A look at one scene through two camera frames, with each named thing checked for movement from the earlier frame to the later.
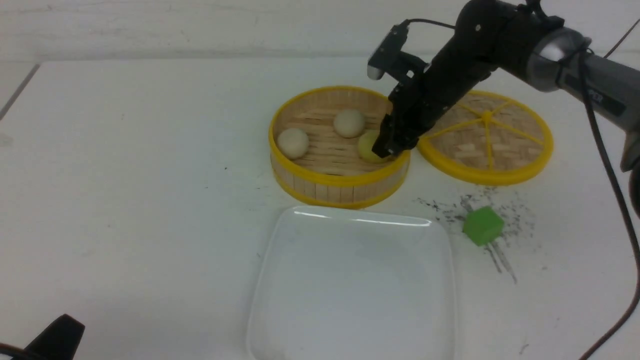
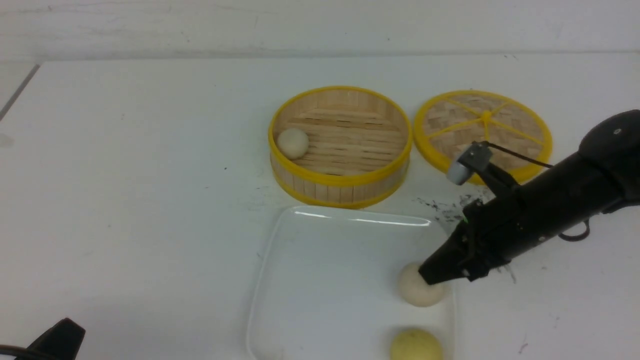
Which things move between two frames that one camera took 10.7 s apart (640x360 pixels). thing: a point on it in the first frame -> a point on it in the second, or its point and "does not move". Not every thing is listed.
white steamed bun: x=349 y=123 -> x=415 y=289
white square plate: x=337 y=284 does not move
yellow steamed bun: x=366 y=141 -> x=416 y=344
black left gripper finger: x=61 y=341 does not move
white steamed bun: x=293 y=143 does not move
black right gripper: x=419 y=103 -> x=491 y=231
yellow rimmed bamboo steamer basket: x=321 y=141 does not move
